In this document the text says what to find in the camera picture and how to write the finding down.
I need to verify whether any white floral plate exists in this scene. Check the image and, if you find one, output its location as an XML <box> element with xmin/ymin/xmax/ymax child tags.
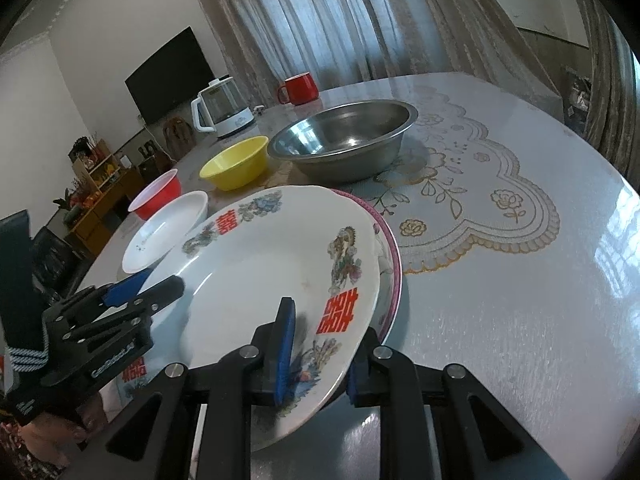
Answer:
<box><xmin>122</xmin><ymin>191</ymin><xmax>209</xmax><ymax>275</ymax></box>

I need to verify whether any carved wooden chair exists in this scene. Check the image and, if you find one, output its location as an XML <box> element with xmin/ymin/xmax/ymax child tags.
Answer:
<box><xmin>163</xmin><ymin>116</ymin><xmax>193</xmax><ymax>161</ymax></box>

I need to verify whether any person's left hand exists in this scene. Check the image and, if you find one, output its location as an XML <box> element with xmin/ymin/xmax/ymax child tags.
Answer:
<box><xmin>0</xmin><ymin>400</ymin><xmax>108</xmax><ymax>466</ymax></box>

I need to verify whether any black leather chair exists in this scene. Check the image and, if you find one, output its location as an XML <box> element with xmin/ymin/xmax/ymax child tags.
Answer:
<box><xmin>30</xmin><ymin>226</ymin><xmax>96</xmax><ymax>301</ymax></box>

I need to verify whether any black television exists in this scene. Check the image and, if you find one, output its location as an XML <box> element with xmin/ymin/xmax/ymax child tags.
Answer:
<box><xmin>124</xmin><ymin>27</ymin><xmax>214</xmax><ymax>124</ymax></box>

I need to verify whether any stainless steel basin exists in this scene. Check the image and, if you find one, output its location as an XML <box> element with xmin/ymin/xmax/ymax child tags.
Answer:
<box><xmin>267</xmin><ymin>100</ymin><xmax>419</xmax><ymax>184</ymax></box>

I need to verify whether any gold floral lace table mat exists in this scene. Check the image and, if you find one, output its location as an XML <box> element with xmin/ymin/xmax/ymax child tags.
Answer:
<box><xmin>260</xmin><ymin>85</ymin><xmax>561</xmax><ymax>276</ymax></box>

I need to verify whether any wooden cabinet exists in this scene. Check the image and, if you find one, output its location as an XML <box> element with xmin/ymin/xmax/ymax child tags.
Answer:
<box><xmin>52</xmin><ymin>137</ymin><xmax>146</xmax><ymax>256</ymax></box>

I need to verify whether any pink rimmed plate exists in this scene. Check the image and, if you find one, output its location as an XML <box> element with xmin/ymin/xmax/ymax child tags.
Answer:
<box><xmin>327</xmin><ymin>189</ymin><xmax>402</xmax><ymax>346</ymax></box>

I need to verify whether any yellow plastic bowl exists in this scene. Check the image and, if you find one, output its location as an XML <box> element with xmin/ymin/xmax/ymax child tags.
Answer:
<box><xmin>199</xmin><ymin>136</ymin><xmax>270</xmax><ymax>192</ymax></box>

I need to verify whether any large dragon print plate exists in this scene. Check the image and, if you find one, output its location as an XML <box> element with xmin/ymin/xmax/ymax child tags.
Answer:
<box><xmin>117</xmin><ymin>186</ymin><xmax>382</xmax><ymax>453</ymax></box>

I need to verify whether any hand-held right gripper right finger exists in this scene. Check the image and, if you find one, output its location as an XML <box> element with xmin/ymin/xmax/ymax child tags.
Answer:
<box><xmin>345</xmin><ymin>327</ymin><xmax>566</xmax><ymax>480</ymax></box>

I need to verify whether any red mug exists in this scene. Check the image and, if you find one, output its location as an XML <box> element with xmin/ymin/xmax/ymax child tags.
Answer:
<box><xmin>277</xmin><ymin>73</ymin><xmax>321</xmax><ymax>106</ymax></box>

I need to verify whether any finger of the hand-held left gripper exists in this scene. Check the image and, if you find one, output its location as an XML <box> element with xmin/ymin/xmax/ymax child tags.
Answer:
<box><xmin>125</xmin><ymin>275</ymin><xmax>186</xmax><ymax>313</ymax></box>
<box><xmin>97</xmin><ymin>269</ymin><xmax>153</xmax><ymax>308</ymax></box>

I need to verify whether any white glass electric kettle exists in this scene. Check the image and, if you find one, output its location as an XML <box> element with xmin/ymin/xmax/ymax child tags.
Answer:
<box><xmin>190</xmin><ymin>76</ymin><xmax>259</xmax><ymax>140</ymax></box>

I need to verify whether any beige curtain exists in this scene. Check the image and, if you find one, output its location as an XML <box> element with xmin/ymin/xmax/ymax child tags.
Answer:
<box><xmin>180</xmin><ymin>0</ymin><xmax>556</xmax><ymax>106</ymax></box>

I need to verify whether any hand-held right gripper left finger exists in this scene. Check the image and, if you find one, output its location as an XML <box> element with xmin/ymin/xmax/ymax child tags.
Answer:
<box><xmin>65</xmin><ymin>297</ymin><xmax>301</xmax><ymax>480</ymax></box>

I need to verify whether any red plastic bowl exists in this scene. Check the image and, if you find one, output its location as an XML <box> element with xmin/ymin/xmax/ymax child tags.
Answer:
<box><xmin>128</xmin><ymin>169</ymin><xmax>181</xmax><ymax>221</ymax></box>

